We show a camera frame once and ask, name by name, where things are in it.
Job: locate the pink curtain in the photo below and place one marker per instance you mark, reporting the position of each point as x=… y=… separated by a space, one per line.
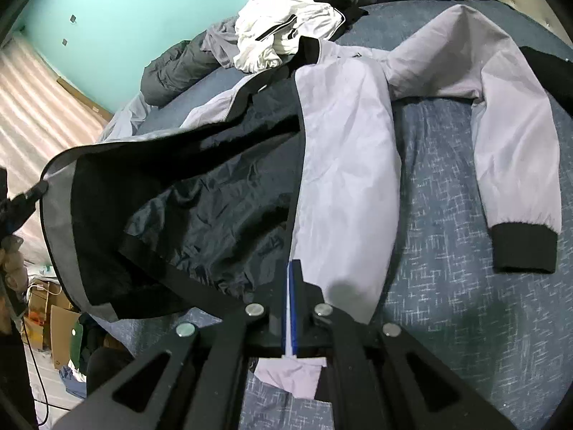
x=40 y=116

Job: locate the light grey blanket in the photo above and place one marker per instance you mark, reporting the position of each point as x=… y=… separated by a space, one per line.
x=127 y=118

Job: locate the green bag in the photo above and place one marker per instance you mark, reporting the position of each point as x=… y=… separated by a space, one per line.
x=77 y=340

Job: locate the person's left hand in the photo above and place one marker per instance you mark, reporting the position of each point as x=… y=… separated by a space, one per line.
x=11 y=273

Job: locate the blue cloth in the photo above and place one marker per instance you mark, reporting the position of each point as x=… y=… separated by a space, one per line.
x=74 y=383

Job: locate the dark grey duvet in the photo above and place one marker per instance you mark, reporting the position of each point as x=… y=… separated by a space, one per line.
x=179 y=67

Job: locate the grey garment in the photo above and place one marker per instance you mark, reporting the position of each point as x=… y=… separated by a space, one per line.
x=221 y=42

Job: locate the white garment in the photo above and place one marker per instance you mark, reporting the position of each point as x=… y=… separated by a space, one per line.
x=277 y=27

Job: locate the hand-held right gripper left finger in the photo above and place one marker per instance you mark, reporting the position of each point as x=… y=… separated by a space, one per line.
x=268 y=322

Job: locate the wooden frame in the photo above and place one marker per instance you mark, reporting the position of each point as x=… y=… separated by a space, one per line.
x=85 y=98

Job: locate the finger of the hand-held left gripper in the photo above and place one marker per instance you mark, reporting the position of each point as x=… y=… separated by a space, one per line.
x=29 y=197

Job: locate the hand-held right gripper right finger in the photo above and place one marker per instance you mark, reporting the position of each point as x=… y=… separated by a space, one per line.
x=293 y=304

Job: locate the person's left forearm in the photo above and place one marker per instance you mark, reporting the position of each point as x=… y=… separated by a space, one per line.
x=15 y=376

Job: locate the bed with blue sheet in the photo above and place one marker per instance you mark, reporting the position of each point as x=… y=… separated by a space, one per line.
x=447 y=277

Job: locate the light purple jacket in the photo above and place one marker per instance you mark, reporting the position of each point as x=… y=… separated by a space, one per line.
x=344 y=143

